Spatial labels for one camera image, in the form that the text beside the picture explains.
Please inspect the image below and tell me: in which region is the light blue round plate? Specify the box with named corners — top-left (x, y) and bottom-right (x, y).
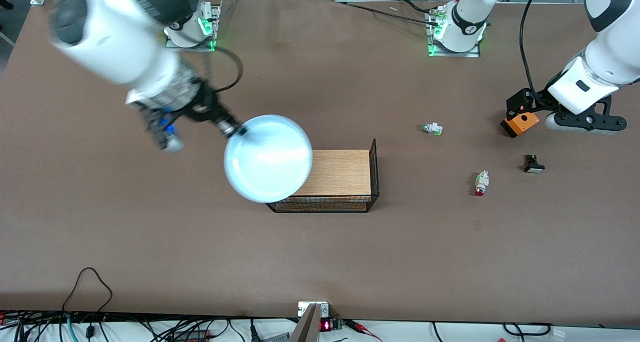
top-left (223, 114), bottom-right (314, 204)

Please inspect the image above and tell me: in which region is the red push button switch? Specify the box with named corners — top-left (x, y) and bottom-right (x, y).
top-left (474, 170), bottom-right (491, 197)

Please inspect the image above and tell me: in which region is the orange button enclosure box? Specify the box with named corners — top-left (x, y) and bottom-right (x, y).
top-left (500, 110), bottom-right (541, 139)

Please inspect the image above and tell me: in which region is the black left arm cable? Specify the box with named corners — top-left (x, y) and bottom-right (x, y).
top-left (519, 0), bottom-right (551, 108)

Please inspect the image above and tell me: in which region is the black push button switch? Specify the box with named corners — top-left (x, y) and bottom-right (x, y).
top-left (522, 154), bottom-right (546, 174)

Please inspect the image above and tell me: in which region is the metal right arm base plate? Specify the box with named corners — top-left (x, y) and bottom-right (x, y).
top-left (164, 0), bottom-right (222, 52)

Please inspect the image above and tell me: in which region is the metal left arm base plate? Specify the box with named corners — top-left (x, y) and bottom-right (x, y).
top-left (426, 7), bottom-right (482, 58)

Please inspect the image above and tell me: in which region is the black wire basket wooden base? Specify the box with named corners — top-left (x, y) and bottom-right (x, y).
top-left (265, 138), bottom-right (380, 214)

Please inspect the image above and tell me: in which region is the black cable across table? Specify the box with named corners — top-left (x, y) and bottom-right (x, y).
top-left (334, 0), bottom-right (443, 27)

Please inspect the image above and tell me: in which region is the black looped cable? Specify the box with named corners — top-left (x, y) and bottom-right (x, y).
top-left (62, 267), bottom-right (114, 314)

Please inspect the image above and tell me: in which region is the grey camera stand post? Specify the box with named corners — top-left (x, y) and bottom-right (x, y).
top-left (287, 303), bottom-right (322, 342)

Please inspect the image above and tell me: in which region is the black coiled cable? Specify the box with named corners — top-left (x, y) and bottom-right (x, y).
top-left (502, 322), bottom-right (553, 337)

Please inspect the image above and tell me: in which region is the red wire pair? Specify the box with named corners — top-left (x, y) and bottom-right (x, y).
top-left (345, 320), bottom-right (384, 342)

